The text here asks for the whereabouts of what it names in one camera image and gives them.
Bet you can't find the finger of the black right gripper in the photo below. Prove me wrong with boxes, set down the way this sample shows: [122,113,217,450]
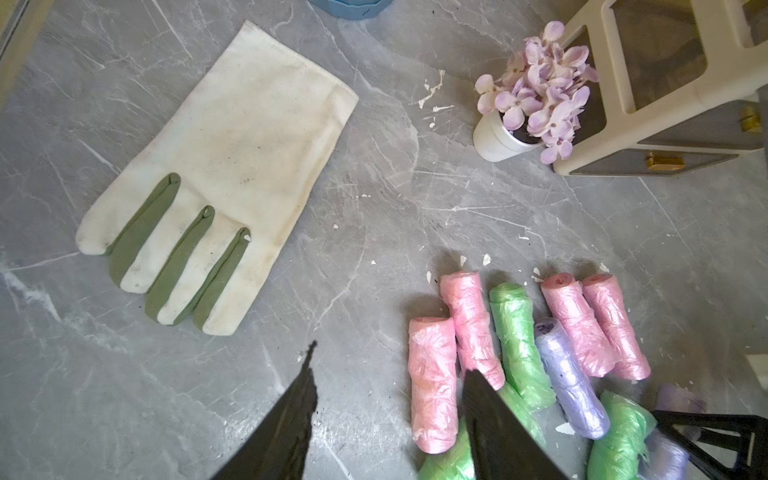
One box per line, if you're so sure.
[652,410,767,480]

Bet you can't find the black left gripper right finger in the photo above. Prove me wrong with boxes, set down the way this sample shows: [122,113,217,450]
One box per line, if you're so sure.
[462,370,566,480]

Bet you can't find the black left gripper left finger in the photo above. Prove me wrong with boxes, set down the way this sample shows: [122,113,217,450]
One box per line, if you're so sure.
[214,342,318,479]

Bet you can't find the purple trash bag roll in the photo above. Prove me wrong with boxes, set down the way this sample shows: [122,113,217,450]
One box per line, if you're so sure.
[639,384,707,480]
[534,318,610,440]

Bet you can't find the pink trash bag roll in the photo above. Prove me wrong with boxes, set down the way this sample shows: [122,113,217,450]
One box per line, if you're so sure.
[582,273,651,381]
[439,271,506,391]
[408,317,459,454]
[541,273,617,378]

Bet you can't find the beige three-drawer organizer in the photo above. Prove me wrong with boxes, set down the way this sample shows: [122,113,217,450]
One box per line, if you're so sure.
[554,1,767,176]

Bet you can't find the white green work glove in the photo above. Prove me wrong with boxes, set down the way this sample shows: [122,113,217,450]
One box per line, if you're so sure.
[76,22,358,336]

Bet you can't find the purple flowers in white pot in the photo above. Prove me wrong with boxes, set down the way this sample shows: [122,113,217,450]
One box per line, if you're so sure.
[473,21,599,165]

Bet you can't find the green plant in blue pot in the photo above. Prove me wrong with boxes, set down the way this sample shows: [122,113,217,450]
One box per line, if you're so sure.
[309,0,393,21]

